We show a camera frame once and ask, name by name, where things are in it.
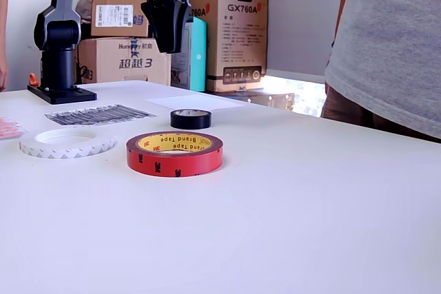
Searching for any black tape roll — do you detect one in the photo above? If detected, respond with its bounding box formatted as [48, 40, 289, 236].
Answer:
[170, 108, 212, 131]

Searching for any bystander bare forearm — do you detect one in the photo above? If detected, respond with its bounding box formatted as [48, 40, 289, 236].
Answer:
[0, 0, 10, 67]

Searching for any red tape roll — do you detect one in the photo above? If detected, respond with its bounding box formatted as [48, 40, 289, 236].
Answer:
[125, 130, 224, 178]

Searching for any white tape roll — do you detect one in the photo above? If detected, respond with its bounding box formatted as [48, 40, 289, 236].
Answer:
[19, 127, 116, 160]

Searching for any upper cardboard box with label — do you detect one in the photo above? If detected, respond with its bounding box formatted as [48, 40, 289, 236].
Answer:
[90, 0, 150, 39]

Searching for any teal box with photo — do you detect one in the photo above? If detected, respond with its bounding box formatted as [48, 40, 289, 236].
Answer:
[161, 17, 209, 92]

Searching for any Huntkey cardboard box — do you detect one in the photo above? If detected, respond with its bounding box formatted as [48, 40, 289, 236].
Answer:
[77, 37, 173, 87]

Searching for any large GX760A cardboard box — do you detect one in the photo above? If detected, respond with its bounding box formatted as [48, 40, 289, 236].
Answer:
[178, 0, 269, 94]

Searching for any blank white paper sheet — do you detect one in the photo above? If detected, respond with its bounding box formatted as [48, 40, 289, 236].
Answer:
[143, 93, 245, 114]

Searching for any black scribbled paper sheet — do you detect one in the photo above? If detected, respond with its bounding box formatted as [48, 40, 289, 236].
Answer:
[43, 103, 156, 127]

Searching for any red scribbled paper sheet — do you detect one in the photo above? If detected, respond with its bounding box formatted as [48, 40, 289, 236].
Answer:
[0, 116, 28, 142]

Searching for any person in grey shirt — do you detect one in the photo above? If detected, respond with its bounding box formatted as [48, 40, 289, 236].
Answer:
[320, 0, 441, 144]

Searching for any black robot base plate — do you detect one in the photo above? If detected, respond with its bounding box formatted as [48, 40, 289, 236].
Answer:
[26, 82, 97, 105]

